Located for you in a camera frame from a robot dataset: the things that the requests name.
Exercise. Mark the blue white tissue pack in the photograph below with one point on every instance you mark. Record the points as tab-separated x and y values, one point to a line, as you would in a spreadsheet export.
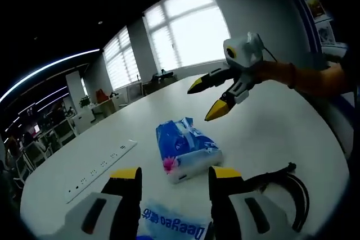
185	150

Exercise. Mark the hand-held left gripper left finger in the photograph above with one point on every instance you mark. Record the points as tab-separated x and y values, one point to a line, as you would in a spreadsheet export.
121	203

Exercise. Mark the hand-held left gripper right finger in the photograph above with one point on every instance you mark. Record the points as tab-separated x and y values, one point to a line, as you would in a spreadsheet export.
225	212

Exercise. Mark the wall poster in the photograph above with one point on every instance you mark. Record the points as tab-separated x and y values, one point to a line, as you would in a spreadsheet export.
313	4

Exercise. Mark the small window with blinds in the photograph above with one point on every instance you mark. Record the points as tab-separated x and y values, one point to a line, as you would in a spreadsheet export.
122	60

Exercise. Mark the long ceiling light strip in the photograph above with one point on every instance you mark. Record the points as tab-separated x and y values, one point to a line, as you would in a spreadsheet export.
50	65

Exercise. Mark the potted green plant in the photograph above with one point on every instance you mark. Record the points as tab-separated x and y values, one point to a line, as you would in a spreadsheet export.
84	101

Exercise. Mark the white table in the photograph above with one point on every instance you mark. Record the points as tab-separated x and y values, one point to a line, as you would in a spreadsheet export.
267	138

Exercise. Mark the orange bag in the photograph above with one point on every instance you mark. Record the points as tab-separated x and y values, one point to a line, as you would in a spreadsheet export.
100	96

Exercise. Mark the white table power strip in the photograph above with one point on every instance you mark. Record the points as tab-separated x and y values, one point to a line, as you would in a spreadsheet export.
98	169

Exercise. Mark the large window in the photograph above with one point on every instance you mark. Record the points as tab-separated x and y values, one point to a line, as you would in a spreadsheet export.
191	32

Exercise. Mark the person's right hand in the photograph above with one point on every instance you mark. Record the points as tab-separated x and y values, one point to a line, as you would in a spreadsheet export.
275	72

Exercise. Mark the wet wipes pack blue lid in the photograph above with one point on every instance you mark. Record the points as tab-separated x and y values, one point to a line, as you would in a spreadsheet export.
174	220

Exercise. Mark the dark bag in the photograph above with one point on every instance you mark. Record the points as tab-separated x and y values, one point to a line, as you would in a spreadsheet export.
163	76

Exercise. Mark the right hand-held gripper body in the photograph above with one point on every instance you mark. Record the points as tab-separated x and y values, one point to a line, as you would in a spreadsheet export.
244	51

